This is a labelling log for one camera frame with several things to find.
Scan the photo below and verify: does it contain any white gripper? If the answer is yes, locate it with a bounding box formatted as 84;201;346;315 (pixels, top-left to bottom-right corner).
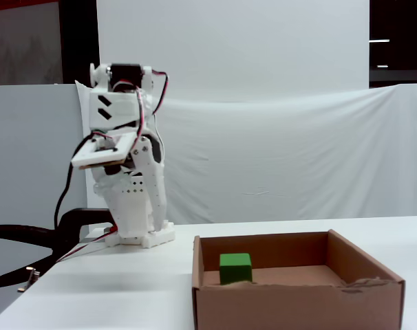
92;137;169;239

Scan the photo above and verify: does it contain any green cube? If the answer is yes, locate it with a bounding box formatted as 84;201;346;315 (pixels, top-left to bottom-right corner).
219;253;253;285

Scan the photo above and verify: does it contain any brown cardboard box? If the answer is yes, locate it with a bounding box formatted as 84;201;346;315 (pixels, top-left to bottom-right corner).
191;229;406;330

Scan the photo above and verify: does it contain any black table clamp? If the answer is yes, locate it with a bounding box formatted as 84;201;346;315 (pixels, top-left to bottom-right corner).
0;208;115;288

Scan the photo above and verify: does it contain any white cloth backdrop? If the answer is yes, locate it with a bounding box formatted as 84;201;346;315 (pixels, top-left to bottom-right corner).
74;80;417;226

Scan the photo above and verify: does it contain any small metal clamp lever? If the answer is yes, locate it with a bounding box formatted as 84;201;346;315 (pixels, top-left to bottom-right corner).
17;266;41;293

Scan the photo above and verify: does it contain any grey partition panel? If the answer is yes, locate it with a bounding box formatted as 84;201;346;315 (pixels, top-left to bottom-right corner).
0;83;92;228

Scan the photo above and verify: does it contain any white backdrop screen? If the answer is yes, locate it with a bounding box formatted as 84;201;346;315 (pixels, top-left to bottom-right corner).
96;0;370;104

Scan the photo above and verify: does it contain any dark cabinet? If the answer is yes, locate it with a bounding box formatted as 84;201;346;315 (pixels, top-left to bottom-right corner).
0;0;102;87

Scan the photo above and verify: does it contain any black shelf unit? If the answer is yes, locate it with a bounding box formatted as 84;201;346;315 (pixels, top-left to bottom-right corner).
369;0;417;85

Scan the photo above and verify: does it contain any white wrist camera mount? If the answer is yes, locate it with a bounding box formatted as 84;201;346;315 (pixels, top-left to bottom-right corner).
70;133;137;170

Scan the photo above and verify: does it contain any red white black servo wire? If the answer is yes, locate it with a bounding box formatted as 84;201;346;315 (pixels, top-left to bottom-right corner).
151;69;170;116
55;225;118;264
114;79;149;147

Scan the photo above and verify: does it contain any black camera cable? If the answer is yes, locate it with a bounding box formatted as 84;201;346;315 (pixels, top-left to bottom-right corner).
54;137;92;230

